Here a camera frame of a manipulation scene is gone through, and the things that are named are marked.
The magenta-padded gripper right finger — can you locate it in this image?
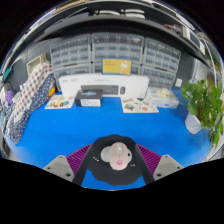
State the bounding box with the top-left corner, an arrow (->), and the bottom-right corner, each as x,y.
133,143 -> 184,185

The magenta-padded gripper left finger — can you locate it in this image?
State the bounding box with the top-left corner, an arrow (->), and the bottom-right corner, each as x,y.
43,143 -> 98,187

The pale pink computer mouse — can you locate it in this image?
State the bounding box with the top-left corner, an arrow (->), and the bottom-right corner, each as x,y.
100,141 -> 133,172

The black mouse pad with eyes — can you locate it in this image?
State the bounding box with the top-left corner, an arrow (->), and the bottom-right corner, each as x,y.
81,134 -> 149,187

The food print sticker sheet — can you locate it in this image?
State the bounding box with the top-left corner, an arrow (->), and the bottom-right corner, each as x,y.
44,94 -> 76,110

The navy polka-dot cloth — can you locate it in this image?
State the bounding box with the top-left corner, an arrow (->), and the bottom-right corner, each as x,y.
8,73 -> 56,145

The green potted plant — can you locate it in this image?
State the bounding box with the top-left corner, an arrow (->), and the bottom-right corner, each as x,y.
180,78 -> 224,149

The small dark cardboard box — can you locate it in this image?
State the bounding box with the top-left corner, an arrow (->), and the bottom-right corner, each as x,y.
74,88 -> 104,108

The small yellow object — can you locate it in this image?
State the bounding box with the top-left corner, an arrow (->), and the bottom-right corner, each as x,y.
48,85 -> 57,98

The long white keyboard box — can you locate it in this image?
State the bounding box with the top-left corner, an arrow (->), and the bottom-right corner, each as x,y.
57,73 -> 150,99

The small purple object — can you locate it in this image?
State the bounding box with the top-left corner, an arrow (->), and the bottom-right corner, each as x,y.
4,89 -> 14,106

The red blue checked cloth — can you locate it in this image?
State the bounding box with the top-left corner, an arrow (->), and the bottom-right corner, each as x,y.
9,61 -> 53,116

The white plastic basket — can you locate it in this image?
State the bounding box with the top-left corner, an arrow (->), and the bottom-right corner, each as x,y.
26,53 -> 48,76

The small teal object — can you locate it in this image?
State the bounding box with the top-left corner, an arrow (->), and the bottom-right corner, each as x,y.
2,67 -> 13,82

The yellow and blue card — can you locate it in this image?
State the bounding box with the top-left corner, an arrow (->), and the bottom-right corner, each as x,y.
101,58 -> 133,76

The dark overhead shelf unit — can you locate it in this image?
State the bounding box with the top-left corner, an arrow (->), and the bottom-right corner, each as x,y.
43,1 -> 201,38

